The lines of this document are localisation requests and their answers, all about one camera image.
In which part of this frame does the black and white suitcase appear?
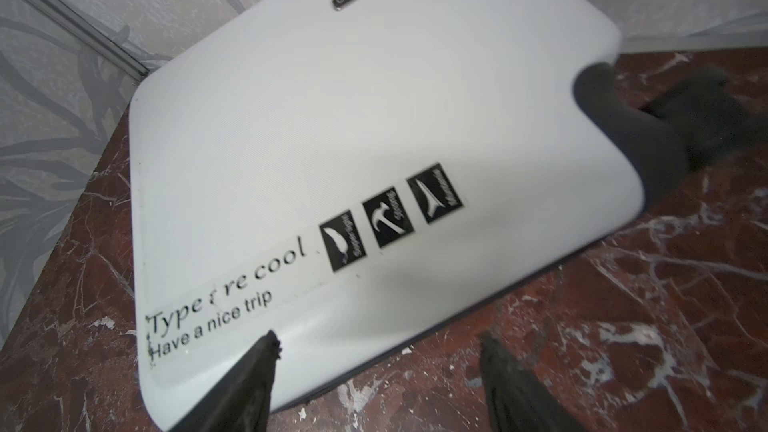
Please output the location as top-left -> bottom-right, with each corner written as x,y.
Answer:
128,0 -> 768,432

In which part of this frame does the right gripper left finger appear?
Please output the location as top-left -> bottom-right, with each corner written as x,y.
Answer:
171,330 -> 281,431

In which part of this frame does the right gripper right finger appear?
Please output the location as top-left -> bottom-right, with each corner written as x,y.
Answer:
479,332 -> 587,432

